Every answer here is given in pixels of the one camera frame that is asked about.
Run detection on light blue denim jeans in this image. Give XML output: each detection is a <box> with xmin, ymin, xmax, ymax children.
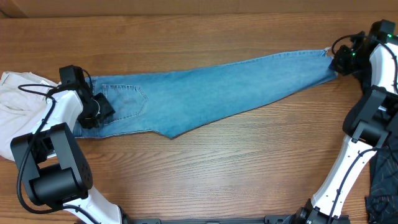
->
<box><xmin>73</xmin><ymin>49</ymin><xmax>336</xmax><ymax>138</ymax></box>

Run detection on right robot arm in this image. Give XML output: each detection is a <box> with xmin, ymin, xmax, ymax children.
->
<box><xmin>264</xmin><ymin>20</ymin><xmax>397</xmax><ymax>224</ymax></box>

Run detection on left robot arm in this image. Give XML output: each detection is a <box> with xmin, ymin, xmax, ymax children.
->
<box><xmin>11</xmin><ymin>65</ymin><xmax>132</xmax><ymax>223</ymax></box>

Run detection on folded beige shorts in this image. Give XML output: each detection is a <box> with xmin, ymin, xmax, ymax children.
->
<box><xmin>1</xmin><ymin>72</ymin><xmax>57</xmax><ymax>161</ymax></box>

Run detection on black printed garment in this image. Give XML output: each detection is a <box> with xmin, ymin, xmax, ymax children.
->
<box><xmin>362</xmin><ymin>62</ymin><xmax>397</xmax><ymax>223</ymax></box>

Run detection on right black cable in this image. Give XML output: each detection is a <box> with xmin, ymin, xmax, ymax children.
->
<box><xmin>330</xmin><ymin>33</ymin><xmax>366</xmax><ymax>57</ymax></box>

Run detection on black cable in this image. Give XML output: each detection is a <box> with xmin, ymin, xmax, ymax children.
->
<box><xmin>330</xmin><ymin>33</ymin><xmax>366</xmax><ymax>57</ymax></box>
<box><xmin>15</xmin><ymin>83</ymin><xmax>100</xmax><ymax>224</ymax></box>

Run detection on left black cable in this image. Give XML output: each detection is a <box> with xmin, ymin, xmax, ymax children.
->
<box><xmin>15</xmin><ymin>83</ymin><xmax>100</xmax><ymax>224</ymax></box>

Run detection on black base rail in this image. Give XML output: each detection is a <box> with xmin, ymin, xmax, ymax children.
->
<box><xmin>124</xmin><ymin>214</ymin><xmax>352</xmax><ymax>224</ymax></box>

